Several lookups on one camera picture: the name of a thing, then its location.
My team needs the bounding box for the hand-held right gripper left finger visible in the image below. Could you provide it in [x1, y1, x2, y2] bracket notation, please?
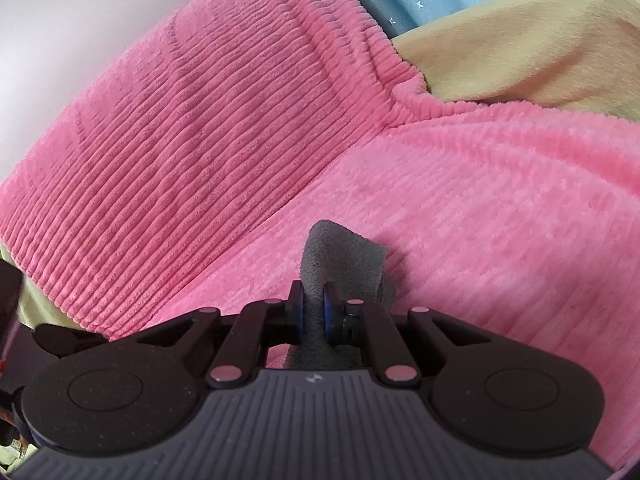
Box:
[134, 281, 307, 388]

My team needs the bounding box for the pink ribbed blanket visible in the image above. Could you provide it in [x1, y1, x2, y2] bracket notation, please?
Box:
[0, 0, 640, 471]

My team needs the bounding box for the grey microfibre cloth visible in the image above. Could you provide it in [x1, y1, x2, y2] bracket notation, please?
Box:
[286, 219, 399, 370]

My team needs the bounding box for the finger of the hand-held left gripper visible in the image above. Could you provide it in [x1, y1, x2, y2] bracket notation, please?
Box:
[31, 322, 110, 359]

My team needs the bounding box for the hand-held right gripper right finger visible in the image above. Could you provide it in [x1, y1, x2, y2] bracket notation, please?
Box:
[322, 284, 495, 387]

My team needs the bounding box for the light green sheet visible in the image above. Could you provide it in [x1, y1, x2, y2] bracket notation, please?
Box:
[0, 244, 76, 333]

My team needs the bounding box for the pale yellow blanket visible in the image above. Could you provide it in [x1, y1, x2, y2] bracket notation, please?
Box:
[390, 0, 640, 123]

